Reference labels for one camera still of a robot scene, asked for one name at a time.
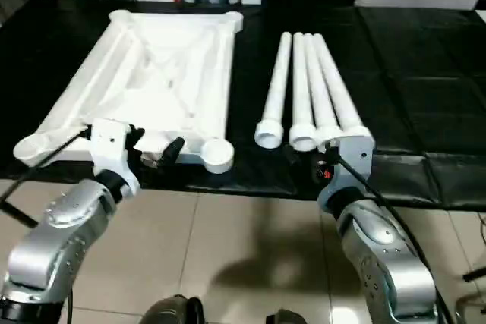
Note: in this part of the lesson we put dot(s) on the dark robot leg part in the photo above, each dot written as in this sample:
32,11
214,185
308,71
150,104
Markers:
172,310
284,317

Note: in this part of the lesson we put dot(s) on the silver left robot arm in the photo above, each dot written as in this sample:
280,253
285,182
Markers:
57,233

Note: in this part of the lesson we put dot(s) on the black floor stand foot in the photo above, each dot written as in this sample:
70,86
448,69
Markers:
474,275

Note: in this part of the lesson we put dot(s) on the white plastic table top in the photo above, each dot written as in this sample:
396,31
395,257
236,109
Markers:
125,73

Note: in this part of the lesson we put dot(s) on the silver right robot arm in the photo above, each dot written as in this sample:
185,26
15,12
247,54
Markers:
387,255

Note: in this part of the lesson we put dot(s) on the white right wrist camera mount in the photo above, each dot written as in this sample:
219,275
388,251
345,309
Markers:
355,157

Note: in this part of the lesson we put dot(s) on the white plastic upturned table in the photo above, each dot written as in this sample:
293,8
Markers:
417,92

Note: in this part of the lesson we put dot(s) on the white plastic table leg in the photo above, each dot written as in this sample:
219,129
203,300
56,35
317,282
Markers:
300,85
338,89
319,89
277,85

